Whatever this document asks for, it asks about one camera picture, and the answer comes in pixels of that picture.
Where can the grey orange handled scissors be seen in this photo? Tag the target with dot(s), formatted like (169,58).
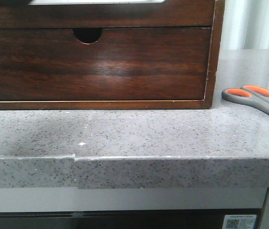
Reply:
(250,95)

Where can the dark wooden drawer cabinet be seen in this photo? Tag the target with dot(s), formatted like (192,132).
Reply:
(92,35)

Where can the dark under-counter appliance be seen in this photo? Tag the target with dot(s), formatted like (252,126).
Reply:
(123,219)

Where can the white QR code sticker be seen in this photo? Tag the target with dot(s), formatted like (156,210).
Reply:
(239,221)

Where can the dark wood drawer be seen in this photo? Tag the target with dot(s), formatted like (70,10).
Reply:
(19,14)
(124,64)

